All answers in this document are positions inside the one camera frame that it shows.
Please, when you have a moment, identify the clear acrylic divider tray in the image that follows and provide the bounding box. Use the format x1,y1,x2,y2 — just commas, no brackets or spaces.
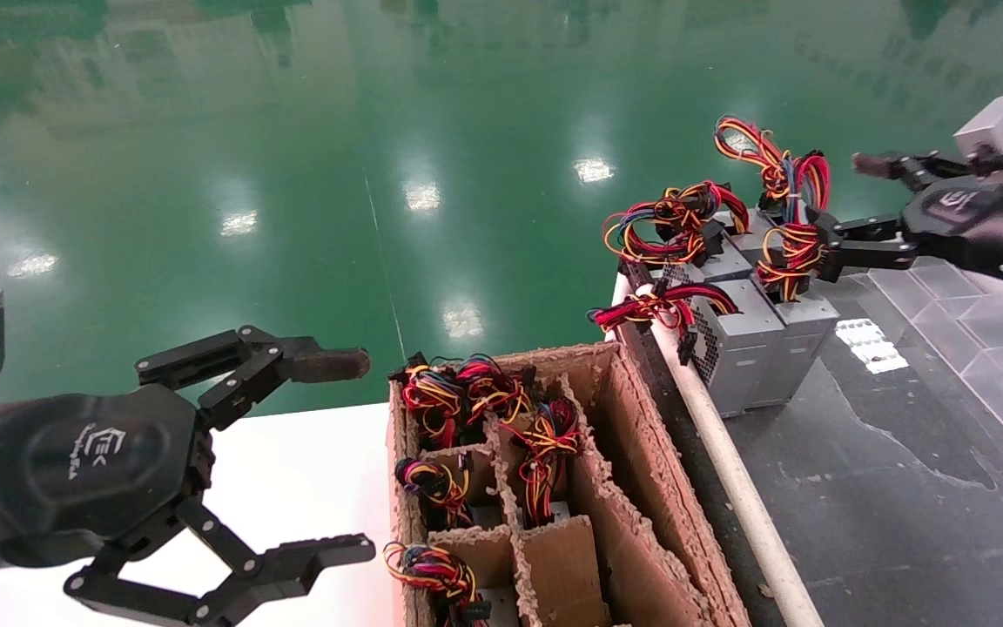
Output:
867,257,1003,478

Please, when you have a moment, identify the grey power supply with cables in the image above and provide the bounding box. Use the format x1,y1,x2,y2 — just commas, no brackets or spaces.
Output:
501,396,582,530
394,451,476,534
604,180,757,285
750,150,842,408
587,279,787,419
382,541,495,627
390,352,469,450
456,354,534,428
715,116,794,262

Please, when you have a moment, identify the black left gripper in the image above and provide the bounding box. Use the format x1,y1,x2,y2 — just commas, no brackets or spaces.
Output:
0,327,377,627

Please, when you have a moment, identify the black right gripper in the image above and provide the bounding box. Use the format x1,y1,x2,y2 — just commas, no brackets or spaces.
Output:
806,150,1003,285

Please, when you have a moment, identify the brown cardboard divider box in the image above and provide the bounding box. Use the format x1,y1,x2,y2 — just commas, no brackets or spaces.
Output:
387,342,751,627

